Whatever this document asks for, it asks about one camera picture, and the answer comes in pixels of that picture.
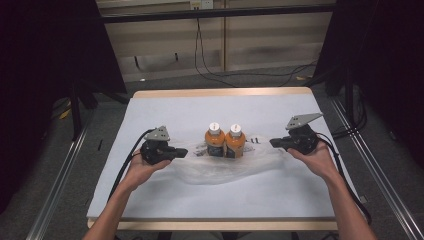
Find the clear plastic bag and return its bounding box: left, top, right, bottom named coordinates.
left=166, top=134, right=291, bottom=185

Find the person's left hand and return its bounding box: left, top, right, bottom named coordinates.
left=123, top=151, right=173, bottom=193

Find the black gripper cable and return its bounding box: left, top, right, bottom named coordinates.
left=108, top=128, right=157, bottom=202
left=315, top=132, right=373, bottom=226

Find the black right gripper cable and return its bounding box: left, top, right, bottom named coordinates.
left=315, top=132, right=373, bottom=226

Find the white table mat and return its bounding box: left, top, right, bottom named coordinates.
left=87, top=93, right=361, bottom=221

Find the black stand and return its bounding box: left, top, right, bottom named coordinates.
left=68, top=83, right=99, bottom=141

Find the black curtain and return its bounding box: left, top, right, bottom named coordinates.
left=0, top=0, right=128, bottom=214
left=313, top=0, right=424, bottom=168

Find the black hanging cable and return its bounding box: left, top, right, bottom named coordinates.
left=194, top=18, right=238, bottom=88
left=197, top=18, right=319, bottom=88

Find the black floor cable bundle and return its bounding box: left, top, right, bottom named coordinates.
left=331, top=86, right=368, bottom=139

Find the person's right hand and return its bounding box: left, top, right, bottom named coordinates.
left=287, top=141, right=339, bottom=183

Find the black horizontal bar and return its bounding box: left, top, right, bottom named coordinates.
left=99, top=3, right=338, bottom=24

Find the orange bottle with white cap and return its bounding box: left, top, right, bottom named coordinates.
left=204, top=122, right=227, bottom=158
left=224, top=123, right=247, bottom=159

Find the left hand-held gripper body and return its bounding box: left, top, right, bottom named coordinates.
left=139, top=125, right=171, bottom=166

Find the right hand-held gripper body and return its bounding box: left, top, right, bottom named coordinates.
left=285, top=112, right=324, bottom=156

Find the white wall outlet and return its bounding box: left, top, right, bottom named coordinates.
left=189, top=0, right=214, bottom=10

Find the metal floor rail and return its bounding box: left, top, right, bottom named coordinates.
left=329, top=98, right=424, bottom=240
left=26, top=113, right=96, bottom=240

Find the wooden table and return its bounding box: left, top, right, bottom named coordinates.
left=87, top=87, right=361, bottom=233

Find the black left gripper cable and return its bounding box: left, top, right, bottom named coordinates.
left=108, top=128, right=157, bottom=202

